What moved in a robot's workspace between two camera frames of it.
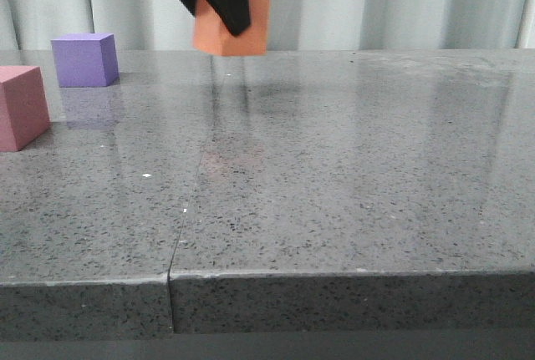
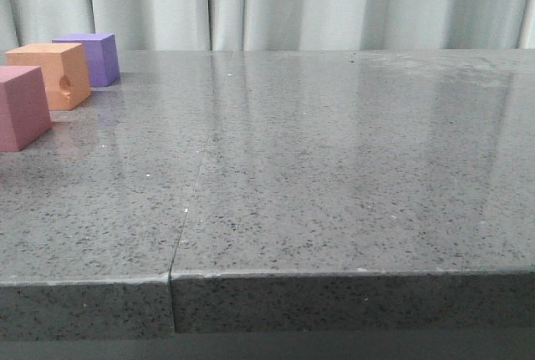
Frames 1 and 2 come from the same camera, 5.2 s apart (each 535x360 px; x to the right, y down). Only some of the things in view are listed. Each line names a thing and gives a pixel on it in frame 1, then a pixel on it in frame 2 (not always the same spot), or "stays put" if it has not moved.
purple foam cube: [86, 59] stays put
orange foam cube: [211, 36] -> [64, 69]
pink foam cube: [24, 114] stays put
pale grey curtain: [315, 5] stays put
